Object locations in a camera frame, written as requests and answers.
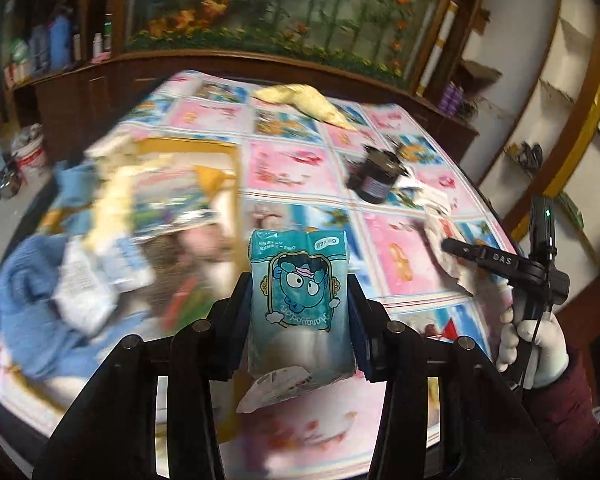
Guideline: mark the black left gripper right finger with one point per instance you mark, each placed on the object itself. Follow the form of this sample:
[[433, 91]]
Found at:
[[445, 404]]

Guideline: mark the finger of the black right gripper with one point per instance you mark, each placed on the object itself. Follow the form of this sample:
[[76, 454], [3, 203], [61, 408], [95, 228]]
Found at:
[[460, 249]]

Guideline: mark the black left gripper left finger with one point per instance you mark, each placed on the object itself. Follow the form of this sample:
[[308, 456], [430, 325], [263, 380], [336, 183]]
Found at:
[[109, 431]]

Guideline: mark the blue knitted towel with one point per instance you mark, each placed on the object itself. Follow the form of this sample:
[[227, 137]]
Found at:
[[40, 342]]

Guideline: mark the white printed desiccant packet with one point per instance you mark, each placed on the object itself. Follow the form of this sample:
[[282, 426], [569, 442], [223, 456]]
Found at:
[[84, 298]]

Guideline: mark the teal cartoon tissue pack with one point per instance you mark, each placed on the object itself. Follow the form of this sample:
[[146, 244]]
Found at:
[[299, 331]]

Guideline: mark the pink fluffy ball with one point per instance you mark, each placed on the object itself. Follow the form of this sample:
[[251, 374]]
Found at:
[[204, 243]]

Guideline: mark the yellow fluffy towel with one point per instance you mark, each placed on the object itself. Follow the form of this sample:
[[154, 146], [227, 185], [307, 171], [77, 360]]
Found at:
[[112, 211]]

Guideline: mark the yellow green sticks bag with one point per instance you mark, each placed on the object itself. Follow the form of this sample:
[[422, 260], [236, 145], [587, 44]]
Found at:
[[192, 301]]

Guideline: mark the white blue desiccant packet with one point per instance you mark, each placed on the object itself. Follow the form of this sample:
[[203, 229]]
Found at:
[[124, 264]]

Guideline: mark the landscape print white pouch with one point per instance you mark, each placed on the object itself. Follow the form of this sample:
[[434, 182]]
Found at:
[[168, 200]]

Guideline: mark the blue fluffy cloth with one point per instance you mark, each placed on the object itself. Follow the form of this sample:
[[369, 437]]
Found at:
[[76, 184]]

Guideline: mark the lemon print tissue pack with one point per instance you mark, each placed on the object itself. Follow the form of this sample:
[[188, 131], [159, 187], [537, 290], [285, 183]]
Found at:
[[116, 144]]

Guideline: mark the dark red sleeve forearm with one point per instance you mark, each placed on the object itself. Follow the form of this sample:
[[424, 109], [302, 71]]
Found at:
[[563, 412]]

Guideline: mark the white gloved right hand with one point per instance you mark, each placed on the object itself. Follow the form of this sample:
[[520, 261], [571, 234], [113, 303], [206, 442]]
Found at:
[[550, 357]]

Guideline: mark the black electric motor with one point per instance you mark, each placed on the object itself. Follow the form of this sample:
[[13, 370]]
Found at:
[[373, 179]]

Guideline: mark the purple bottles on shelf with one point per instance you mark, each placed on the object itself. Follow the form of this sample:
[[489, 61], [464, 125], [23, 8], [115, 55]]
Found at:
[[452, 97]]

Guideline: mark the floral patterned tablecloth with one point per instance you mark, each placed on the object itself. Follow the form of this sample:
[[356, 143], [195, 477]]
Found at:
[[291, 174]]

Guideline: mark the yellow taped foam box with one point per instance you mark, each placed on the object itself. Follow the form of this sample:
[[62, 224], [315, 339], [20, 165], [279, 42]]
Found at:
[[150, 240]]

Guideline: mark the yellow towel at table back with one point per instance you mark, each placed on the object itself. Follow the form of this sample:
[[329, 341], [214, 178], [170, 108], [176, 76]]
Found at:
[[307, 100]]

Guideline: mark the floral landscape painting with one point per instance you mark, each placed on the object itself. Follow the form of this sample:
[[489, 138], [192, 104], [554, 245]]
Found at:
[[379, 39]]

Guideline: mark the blue water jug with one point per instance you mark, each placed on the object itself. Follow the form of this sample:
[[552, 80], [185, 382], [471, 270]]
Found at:
[[59, 34]]

